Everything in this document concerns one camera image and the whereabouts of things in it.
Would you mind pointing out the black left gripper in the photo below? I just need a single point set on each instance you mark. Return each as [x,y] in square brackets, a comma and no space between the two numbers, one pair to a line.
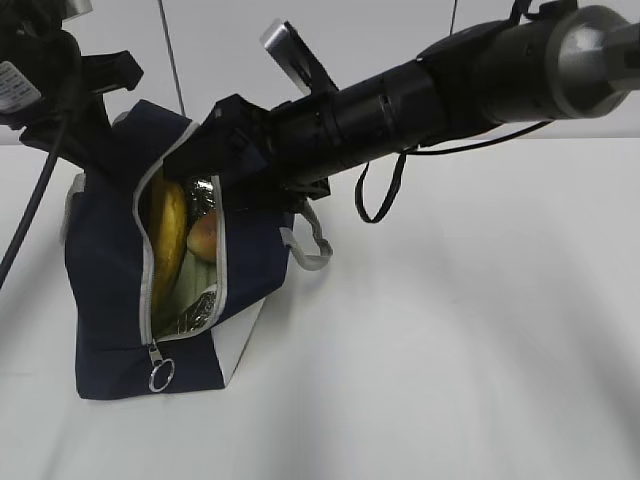
[40,83]

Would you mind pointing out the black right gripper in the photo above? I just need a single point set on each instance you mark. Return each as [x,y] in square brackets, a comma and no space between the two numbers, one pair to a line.
[273,152]

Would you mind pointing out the yellow banana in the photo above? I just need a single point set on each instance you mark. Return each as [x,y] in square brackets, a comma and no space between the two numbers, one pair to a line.
[167,233]

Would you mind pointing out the brown bread roll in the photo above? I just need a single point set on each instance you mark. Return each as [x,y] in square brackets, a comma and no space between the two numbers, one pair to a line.
[202,237]

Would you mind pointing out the navy blue lunch bag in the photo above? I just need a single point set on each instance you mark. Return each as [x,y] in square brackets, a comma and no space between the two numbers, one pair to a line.
[122,349]

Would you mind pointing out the green lidded glass container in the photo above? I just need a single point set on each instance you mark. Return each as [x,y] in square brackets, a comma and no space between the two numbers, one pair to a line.
[195,277]

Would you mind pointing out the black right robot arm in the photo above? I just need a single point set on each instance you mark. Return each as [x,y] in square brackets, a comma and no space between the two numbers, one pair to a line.
[561,62]

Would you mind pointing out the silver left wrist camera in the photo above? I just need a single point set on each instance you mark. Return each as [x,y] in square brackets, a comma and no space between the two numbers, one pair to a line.
[71,9]

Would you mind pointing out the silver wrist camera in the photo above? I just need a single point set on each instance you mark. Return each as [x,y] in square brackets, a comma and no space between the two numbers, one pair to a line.
[71,9]
[286,47]

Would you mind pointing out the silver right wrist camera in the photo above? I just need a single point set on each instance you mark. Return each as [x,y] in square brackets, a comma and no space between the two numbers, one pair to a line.
[286,47]

